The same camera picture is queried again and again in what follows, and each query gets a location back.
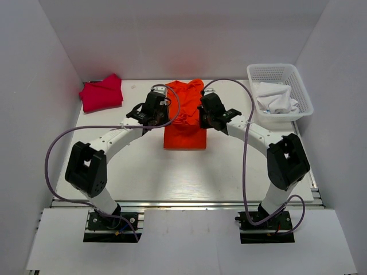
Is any orange t shirt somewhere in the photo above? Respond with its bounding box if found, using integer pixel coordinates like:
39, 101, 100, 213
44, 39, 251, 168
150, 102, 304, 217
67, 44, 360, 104
163, 79, 207, 150

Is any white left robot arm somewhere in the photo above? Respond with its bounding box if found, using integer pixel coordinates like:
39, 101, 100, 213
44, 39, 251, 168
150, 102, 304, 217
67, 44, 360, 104
65, 87, 169, 229

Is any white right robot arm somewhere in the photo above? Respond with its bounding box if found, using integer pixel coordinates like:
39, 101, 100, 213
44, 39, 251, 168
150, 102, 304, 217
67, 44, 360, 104
198, 92, 310, 229

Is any folded red t shirt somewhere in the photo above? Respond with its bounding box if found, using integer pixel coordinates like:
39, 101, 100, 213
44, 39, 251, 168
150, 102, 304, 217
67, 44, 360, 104
79, 74, 123, 113

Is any white t shirt in basket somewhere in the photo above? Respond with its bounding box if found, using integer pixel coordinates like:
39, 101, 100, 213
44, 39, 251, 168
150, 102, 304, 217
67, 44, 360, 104
255, 82, 299, 115

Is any white plastic basket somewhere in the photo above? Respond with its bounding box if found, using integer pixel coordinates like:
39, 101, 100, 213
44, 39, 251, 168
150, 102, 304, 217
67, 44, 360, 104
247, 64, 314, 123

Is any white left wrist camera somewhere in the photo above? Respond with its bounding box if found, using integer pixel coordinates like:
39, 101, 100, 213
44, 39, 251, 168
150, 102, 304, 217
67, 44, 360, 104
151, 85, 167, 97

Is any aluminium front rail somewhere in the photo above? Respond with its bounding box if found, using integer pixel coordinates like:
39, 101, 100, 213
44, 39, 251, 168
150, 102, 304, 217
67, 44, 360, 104
51, 198, 325, 210

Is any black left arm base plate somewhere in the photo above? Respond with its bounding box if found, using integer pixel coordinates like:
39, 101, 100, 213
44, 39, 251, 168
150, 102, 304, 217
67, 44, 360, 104
83, 211, 142, 243

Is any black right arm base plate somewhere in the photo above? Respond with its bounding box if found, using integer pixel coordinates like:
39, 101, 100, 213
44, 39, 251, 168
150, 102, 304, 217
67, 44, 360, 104
235, 210, 295, 244

